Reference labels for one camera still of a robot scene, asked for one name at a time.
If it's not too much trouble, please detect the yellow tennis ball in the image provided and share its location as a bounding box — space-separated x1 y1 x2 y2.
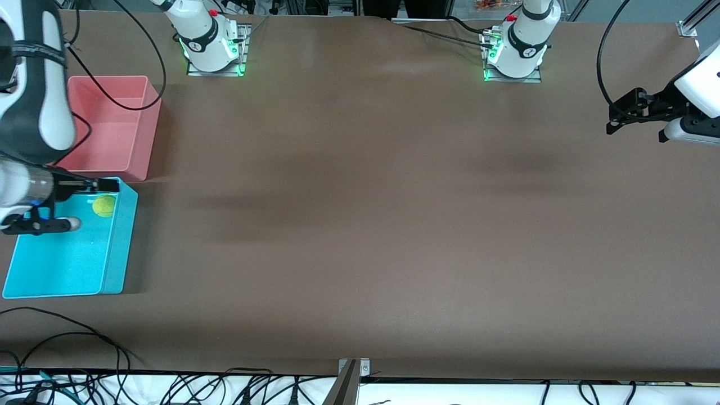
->
92 195 118 219

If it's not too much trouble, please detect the blue plastic bin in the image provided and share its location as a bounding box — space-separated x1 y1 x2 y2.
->
2 177 140 299

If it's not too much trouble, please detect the pink plastic bin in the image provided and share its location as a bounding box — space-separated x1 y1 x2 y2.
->
48 75 163 182

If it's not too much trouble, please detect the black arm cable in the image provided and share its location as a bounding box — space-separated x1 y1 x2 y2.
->
596 0 633 107
56 0 168 167

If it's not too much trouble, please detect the aluminium frame profile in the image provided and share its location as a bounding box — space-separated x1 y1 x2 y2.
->
677 0 720 39

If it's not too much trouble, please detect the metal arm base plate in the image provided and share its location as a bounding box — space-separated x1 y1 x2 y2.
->
482 28 543 84
186 24 251 77

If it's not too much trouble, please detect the teal cable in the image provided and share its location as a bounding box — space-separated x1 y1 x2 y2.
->
0 366 75 398

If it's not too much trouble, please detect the grey camera mount bar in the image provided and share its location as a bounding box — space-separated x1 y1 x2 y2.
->
321 360 361 405

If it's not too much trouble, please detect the silver metal bracket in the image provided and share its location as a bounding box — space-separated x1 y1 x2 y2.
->
338 358 371 377

